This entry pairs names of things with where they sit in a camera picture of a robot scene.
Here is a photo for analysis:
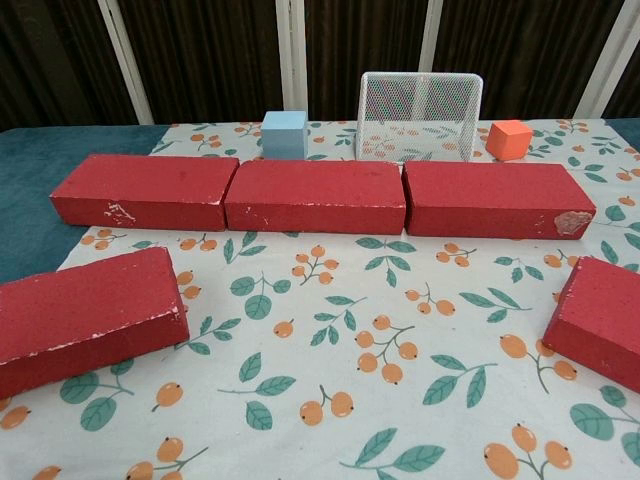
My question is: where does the red foam brick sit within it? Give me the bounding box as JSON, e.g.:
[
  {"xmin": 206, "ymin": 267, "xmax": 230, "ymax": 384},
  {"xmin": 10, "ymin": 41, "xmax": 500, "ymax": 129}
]
[
  {"xmin": 223, "ymin": 159, "xmax": 407, "ymax": 235},
  {"xmin": 49, "ymin": 153, "xmax": 241, "ymax": 232},
  {"xmin": 0, "ymin": 245, "xmax": 191, "ymax": 401},
  {"xmin": 541, "ymin": 255, "xmax": 640, "ymax": 391}
]

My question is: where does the floral print tablecloth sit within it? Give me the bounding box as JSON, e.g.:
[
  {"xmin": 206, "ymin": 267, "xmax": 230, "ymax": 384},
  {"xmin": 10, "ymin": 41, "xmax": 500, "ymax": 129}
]
[{"xmin": 0, "ymin": 117, "xmax": 640, "ymax": 480}]

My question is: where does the light blue cube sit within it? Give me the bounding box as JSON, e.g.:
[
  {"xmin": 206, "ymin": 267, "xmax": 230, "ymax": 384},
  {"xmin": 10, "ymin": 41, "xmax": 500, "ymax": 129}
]
[{"xmin": 260, "ymin": 110, "xmax": 308, "ymax": 161}]

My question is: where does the orange cube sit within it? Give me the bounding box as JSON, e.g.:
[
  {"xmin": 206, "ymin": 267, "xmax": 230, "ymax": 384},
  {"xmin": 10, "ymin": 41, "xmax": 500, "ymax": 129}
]
[{"xmin": 485, "ymin": 121, "xmax": 532, "ymax": 162}]

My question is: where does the dark pleated curtain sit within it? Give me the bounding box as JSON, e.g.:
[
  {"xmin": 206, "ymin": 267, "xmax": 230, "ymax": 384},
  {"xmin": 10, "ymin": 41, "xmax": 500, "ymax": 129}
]
[{"xmin": 0, "ymin": 0, "xmax": 640, "ymax": 132}]

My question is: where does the white wire mesh basket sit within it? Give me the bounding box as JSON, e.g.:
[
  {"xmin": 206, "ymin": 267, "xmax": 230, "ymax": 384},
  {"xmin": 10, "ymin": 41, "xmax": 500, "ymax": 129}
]
[{"xmin": 355, "ymin": 71, "xmax": 485, "ymax": 164}]

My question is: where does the white metal frame bar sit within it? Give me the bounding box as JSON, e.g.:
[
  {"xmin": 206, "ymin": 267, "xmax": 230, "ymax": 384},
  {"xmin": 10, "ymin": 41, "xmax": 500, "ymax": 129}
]
[
  {"xmin": 97, "ymin": 0, "xmax": 154, "ymax": 125},
  {"xmin": 419, "ymin": 0, "xmax": 445, "ymax": 76},
  {"xmin": 275, "ymin": 0, "xmax": 308, "ymax": 124},
  {"xmin": 574, "ymin": 0, "xmax": 640, "ymax": 121}
]

